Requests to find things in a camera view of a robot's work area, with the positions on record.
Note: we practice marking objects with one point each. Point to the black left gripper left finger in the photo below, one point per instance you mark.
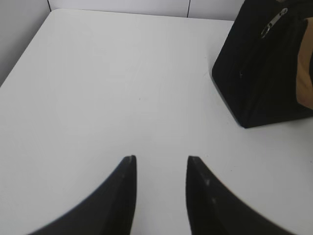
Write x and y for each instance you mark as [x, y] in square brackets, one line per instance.
[109, 210]

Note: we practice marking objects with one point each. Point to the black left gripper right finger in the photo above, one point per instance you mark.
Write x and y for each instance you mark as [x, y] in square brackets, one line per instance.
[214, 210]

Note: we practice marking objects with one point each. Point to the black bag with tan handles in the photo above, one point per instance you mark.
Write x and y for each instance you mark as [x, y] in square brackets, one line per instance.
[268, 80]

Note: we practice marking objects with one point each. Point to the silver zipper pull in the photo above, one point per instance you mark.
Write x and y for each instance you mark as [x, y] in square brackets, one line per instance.
[272, 22]

